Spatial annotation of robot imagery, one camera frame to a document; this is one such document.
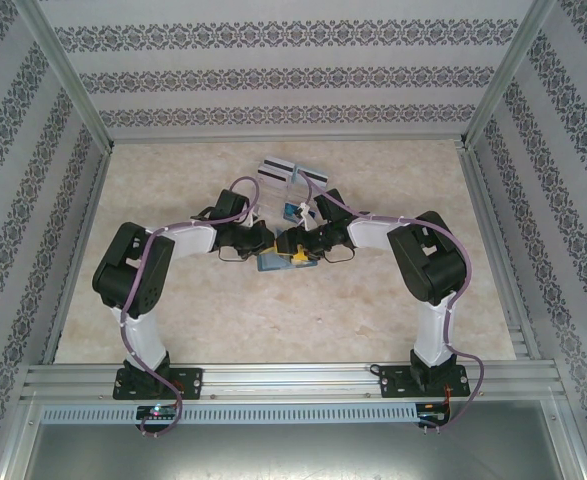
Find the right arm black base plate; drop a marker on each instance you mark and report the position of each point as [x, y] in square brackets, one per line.
[390, 382]

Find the aluminium frame post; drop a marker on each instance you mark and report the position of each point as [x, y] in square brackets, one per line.
[74, 75]
[15, 440]
[565, 440]
[504, 75]

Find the clear acrylic card stand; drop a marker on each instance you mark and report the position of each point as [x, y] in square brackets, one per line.
[273, 192]

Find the grey metal panel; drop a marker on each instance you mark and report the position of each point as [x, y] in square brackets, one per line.
[293, 455]

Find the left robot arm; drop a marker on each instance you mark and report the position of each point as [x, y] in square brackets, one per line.
[108, 280]

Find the blue credit card stack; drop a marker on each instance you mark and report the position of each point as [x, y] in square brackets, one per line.
[314, 176]
[289, 212]

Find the aluminium frame rail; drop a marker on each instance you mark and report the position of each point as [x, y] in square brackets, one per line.
[173, 143]

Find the blue leather card holder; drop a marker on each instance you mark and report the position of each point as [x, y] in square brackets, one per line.
[268, 264]

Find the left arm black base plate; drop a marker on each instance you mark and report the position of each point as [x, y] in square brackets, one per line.
[193, 382]

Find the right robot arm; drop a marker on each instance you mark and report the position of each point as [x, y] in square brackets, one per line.
[423, 260]

